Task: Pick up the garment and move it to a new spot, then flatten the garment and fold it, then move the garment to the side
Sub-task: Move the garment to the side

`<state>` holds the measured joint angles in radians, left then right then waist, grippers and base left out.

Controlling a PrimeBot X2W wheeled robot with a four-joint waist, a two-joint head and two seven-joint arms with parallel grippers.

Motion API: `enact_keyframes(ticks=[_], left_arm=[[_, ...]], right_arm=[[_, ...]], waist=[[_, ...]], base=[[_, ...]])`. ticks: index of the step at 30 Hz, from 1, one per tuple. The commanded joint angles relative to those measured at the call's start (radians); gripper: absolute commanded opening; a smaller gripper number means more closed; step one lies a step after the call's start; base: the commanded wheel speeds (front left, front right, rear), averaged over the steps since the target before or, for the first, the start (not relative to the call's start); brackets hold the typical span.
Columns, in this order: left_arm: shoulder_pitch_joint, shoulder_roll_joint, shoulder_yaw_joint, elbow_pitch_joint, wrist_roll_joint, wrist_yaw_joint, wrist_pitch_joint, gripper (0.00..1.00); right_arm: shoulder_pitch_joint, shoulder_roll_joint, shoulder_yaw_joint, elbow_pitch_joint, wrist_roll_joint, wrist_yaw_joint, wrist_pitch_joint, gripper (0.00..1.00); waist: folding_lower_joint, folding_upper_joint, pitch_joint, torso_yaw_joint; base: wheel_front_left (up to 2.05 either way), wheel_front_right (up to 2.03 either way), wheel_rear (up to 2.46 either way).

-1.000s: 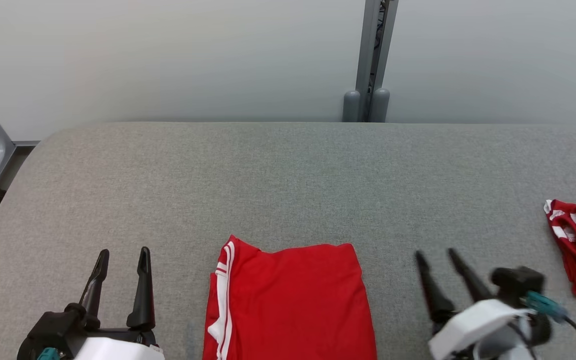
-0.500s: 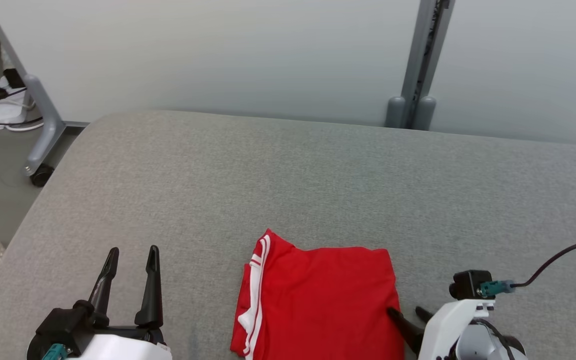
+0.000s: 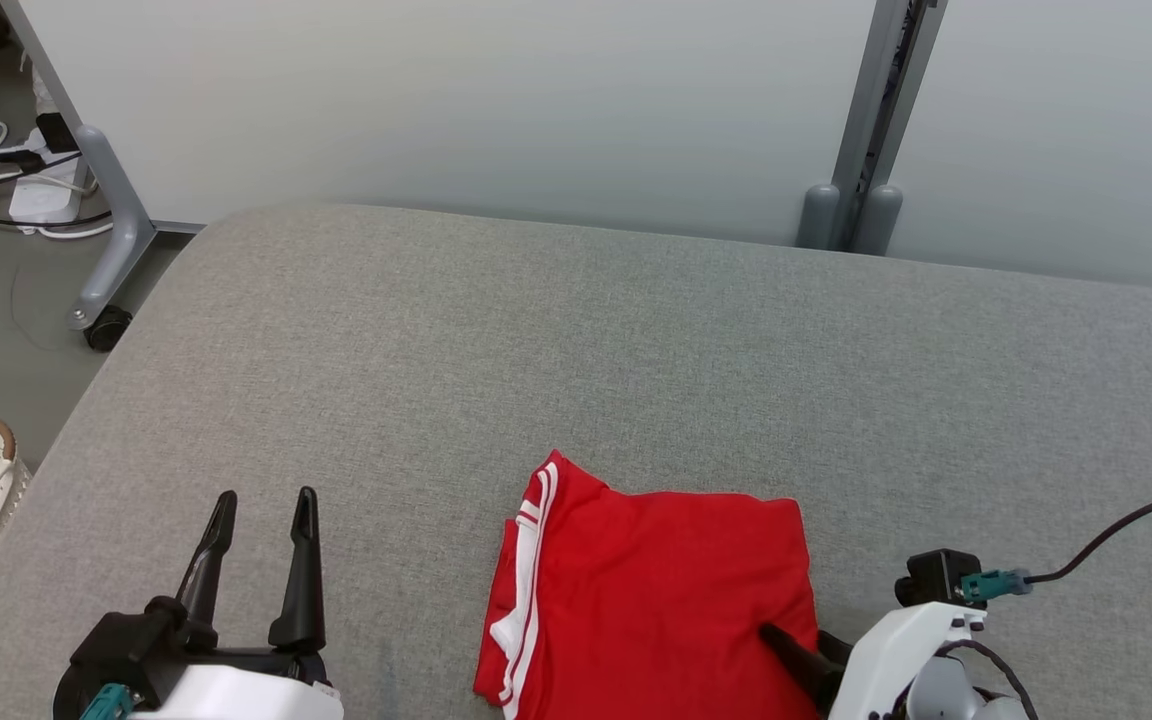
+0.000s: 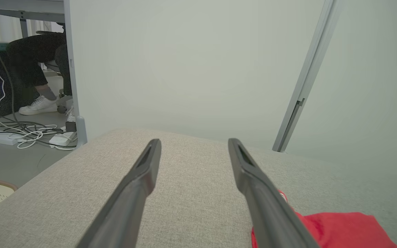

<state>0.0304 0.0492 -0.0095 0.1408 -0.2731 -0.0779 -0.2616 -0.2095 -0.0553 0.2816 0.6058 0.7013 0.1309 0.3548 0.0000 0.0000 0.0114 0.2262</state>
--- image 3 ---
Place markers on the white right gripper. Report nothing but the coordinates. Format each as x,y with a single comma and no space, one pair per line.
896,650

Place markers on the grey partition leg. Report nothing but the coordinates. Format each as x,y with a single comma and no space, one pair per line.
121,240

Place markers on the grey metal partition post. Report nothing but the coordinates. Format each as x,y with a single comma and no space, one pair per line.
868,100

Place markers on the white partition panel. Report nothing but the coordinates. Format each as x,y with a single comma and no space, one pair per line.
436,100
1086,120

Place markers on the black partition caster wheel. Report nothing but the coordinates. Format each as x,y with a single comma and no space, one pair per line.
108,328

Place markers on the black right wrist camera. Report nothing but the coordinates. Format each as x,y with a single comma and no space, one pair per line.
936,578

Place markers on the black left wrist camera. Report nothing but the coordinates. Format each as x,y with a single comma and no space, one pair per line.
116,650

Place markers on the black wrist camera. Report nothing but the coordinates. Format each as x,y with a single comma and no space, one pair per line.
936,578
116,650

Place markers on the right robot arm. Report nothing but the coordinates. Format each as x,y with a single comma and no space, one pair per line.
946,695

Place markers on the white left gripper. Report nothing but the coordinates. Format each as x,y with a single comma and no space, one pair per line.
236,695

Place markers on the black power adapter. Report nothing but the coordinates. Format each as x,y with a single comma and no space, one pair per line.
56,132

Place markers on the red jersey striped white trim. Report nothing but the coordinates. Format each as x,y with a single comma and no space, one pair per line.
656,600

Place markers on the grey cylindrical post foot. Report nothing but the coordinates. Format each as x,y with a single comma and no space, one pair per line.
818,220
876,222

